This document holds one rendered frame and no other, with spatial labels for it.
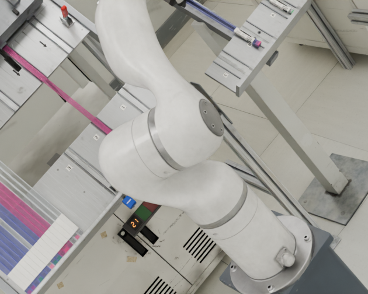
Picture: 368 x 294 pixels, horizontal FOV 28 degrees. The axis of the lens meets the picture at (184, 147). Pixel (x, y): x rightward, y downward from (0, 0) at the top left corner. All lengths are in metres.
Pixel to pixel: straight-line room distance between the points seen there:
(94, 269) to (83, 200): 0.44
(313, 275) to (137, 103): 0.78
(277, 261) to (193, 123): 0.36
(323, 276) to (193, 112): 0.47
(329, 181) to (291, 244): 1.06
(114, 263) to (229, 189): 1.11
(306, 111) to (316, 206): 0.53
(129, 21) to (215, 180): 0.32
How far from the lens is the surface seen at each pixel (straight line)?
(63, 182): 1.97
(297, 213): 2.30
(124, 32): 1.29
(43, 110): 3.91
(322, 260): 1.46
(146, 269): 2.43
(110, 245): 2.34
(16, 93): 2.07
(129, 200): 1.93
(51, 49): 2.10
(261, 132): 3.02
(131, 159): 1.24
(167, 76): 1.24
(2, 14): 2.10
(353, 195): 2.50
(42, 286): 1.92
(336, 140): 2.74
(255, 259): 1.40
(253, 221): 1.35
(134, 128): 1.24
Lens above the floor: 1.69
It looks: 31 degrees down
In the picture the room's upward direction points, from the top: 43 degrees counter-clockwise
